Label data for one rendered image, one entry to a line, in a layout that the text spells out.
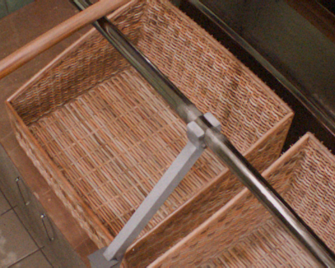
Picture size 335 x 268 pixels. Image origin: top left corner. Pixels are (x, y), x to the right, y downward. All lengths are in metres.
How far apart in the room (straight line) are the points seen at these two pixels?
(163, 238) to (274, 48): 0.47
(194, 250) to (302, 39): 0.51
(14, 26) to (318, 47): 1.11
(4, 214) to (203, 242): 1.10
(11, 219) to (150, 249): 0.99
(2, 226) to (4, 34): 0.68
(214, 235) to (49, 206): 0.45
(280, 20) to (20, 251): 1.30
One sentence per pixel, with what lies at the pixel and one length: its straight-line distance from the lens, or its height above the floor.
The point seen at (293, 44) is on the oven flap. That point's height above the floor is 1.01.
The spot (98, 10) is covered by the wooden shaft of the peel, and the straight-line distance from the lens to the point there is 1.35.
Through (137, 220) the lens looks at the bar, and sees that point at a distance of 1.27.
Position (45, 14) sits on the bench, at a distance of 2.31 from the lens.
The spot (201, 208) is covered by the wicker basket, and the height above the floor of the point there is 0.71.
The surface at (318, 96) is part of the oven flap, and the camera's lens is 1.53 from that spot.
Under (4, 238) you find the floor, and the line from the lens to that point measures 2.51.
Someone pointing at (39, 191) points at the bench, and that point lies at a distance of 1.87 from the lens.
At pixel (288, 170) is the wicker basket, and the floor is 0.76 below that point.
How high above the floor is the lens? 2.10
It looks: 52 degrees down
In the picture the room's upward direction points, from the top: 3 degrees counter-clockwise
